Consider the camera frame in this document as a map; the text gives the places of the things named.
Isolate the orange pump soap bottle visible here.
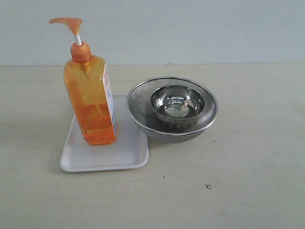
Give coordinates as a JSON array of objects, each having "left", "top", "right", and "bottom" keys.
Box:
[{"left": 49, "top": 17, "right": 117, "bottom": 146}]

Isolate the small stainless steel bowl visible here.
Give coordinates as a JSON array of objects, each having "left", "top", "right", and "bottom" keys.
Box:
[{"left": 150, "top": 84, "right": 205, "bottom": 125}]

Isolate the white rectangular plastic tray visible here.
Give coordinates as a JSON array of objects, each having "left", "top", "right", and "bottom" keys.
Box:
[{"left": 60, "top": 94, "right": 149, "bottom": 172}]

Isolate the large steel mesh colander bowl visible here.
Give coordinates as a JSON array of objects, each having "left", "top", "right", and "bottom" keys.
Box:
[{"left": 126, "top": 76, "right": 218, "bottom": 143}]

